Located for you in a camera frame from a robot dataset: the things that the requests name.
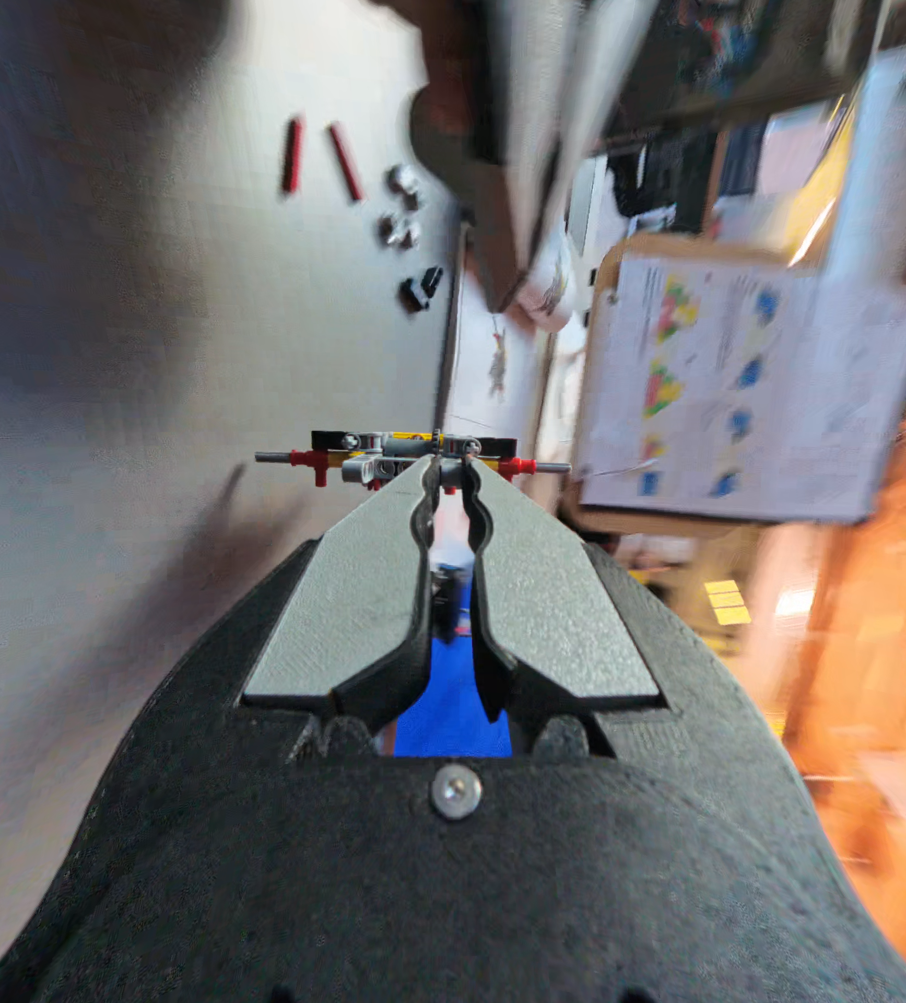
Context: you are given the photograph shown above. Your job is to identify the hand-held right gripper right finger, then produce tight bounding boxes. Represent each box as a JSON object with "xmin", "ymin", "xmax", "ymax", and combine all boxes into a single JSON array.
[{"xmin": 462, "ymin": 458, "xmax": 662, "ymax": 724}]

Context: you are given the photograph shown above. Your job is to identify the instruction sheet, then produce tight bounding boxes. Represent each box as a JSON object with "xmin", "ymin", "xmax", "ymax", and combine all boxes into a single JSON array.
[{"xmin": 578, "ymin": 254, "xmax": 906, "ymax": 524}]

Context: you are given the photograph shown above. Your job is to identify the toy brick model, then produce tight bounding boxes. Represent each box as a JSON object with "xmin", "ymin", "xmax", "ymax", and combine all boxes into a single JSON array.
[{"xmin": 255, "ymin": 429, "xmax": 573, "ymax": 495}]

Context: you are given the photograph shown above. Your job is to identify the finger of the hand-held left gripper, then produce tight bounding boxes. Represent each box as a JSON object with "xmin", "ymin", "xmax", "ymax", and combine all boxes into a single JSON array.
[
  {"xmin": 547, "ymin": 0, "xmax": 661, "ymax": 236},
  {"xmin": 492, "ymin": 0, "xmax": 575, "ymax": 263}
]

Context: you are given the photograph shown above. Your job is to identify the brown blurred object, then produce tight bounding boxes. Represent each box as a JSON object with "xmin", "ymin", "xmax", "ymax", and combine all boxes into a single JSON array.
[{"xmin": 409, "ymin": 0, "xmax": 532, "ymax": 316}]

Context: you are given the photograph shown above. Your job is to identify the orange cloth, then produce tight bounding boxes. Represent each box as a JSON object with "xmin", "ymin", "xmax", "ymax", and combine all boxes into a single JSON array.
[{"xmin": 778, "ymin": 400, "xmax": 906, "ymax": 1003}]

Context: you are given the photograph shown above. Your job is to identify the blue cloth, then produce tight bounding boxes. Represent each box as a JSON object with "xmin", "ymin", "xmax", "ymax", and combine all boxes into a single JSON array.
[{"xmin": 393, "ymin": 638, "xmax": 514, "ymax": 759}]

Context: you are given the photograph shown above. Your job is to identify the red toy beam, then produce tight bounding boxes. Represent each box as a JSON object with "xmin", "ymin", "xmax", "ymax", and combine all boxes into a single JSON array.
[
  {"xmin": 326, "ymin": 121, "xmax": 365, "ymax": 204},
  {"xmin": 280, "ymin": 116, "xmax": 305, "ymax": 196}
]

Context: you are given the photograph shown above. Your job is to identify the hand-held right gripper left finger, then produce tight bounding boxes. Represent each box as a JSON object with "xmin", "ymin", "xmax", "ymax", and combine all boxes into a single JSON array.
[{"xmin": 242, "ymin": 456, "xmax": 440, "ymax": 735}]

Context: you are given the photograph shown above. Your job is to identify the black toy brick part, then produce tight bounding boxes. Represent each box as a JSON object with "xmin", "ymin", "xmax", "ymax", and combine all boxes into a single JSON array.
[{"xmin": 398, "ymin": 265, "xmax": 445, "ymax": 313}]

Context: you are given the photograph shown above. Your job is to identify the yellow paper notes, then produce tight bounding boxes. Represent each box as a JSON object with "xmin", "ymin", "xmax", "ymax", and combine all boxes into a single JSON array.
[{"xmin": 702, "ymin": 578, "xmax": 753, "ymax": 627}]

